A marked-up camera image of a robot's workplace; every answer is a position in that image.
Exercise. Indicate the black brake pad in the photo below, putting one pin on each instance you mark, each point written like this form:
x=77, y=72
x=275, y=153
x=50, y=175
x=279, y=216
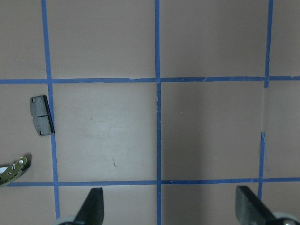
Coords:
x=41, y=115

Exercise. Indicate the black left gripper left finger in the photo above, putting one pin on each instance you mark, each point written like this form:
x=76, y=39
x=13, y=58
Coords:
x=92, y=210

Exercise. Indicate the olive green brake shoe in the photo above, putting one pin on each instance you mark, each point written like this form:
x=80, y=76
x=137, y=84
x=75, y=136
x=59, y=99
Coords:
x=11, y=172

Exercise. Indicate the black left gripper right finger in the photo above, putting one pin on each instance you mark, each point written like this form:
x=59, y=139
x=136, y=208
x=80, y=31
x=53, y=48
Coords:
x=249, y=209

